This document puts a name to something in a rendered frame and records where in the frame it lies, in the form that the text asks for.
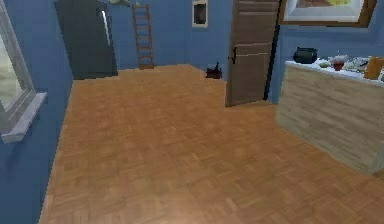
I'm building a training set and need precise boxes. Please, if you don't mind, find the large brown framed picture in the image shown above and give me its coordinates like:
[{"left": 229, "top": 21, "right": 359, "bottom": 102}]
[{"left": 278, "top": 0, "right": 378, "bottom": 29}]

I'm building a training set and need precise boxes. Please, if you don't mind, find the grey framed window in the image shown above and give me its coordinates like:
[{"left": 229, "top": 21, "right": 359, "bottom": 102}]
[{"left": 0, "top": 0, "right": 48, "bottom": 145}]

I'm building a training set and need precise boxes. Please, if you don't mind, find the dark grey fridge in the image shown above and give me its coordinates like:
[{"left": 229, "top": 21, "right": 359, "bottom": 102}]
[{"left": 54, "top": 0, "right": 119, "bottom": 81}]

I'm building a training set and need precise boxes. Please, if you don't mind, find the brown wooden room door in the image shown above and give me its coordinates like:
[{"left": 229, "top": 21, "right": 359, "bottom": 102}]
[{"left": 224, "top": 0, "right": 282, "bottom": 108}]

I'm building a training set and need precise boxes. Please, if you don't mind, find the red cup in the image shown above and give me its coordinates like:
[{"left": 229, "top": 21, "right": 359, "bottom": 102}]
[{"left": 329, "top": 55, "right": 349, "bottom": 72}]

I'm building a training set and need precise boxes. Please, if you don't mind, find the light wooden counter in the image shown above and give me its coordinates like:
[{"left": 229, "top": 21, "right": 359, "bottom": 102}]
[{"left": 275, "top": 60, "right": 384, "bottom": 177}]

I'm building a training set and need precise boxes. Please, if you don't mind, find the black pot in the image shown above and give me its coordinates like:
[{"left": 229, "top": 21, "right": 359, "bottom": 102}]
[{"left": 292, "top": 46, "right": 319, "bottom": 65}]

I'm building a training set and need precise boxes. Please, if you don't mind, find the small cream framed picture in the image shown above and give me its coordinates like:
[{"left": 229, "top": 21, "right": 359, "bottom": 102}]
[{"left": 191, "top": 0, "right": 209, "bottom": 29}]

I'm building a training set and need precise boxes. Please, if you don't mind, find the brown wooden ladder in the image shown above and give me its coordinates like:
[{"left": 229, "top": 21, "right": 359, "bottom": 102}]
[{"left": 131, "top": 3, "right": 155, "bottom": 71}]

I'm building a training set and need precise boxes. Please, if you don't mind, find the small dark red object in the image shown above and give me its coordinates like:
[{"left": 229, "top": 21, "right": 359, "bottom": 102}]
[{"left": 205, "top": 61, "right": 223, "bottom": 80}]

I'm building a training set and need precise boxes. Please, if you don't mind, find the silver fridge handle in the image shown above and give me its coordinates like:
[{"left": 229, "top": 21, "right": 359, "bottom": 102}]
[{"left": 100, "top": 9, "right": 112, "bottom": 47}]

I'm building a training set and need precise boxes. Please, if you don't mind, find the orange brown box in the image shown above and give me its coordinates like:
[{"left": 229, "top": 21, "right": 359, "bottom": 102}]
[{"left": 363, "top": 56, "right": 384, "bottom": 81}]

